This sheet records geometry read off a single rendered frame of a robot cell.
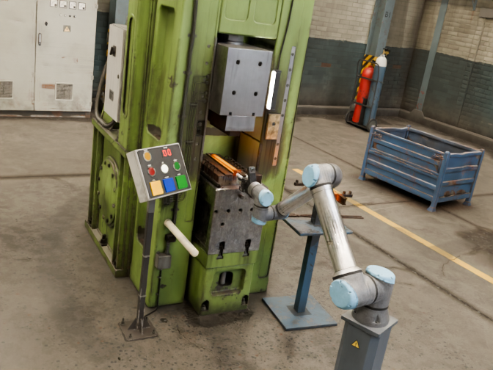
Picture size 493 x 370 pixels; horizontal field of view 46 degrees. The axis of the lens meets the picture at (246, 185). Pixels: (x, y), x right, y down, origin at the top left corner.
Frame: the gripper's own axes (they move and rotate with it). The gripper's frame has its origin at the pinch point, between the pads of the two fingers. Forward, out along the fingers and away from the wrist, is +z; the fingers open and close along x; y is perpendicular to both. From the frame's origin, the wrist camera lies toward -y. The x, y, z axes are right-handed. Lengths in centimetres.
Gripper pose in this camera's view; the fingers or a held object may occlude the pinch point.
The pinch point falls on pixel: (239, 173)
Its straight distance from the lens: 360.3
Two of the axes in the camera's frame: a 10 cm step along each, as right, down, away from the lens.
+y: -1.5, 9.3, 3.3
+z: -4.6, -3.7, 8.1
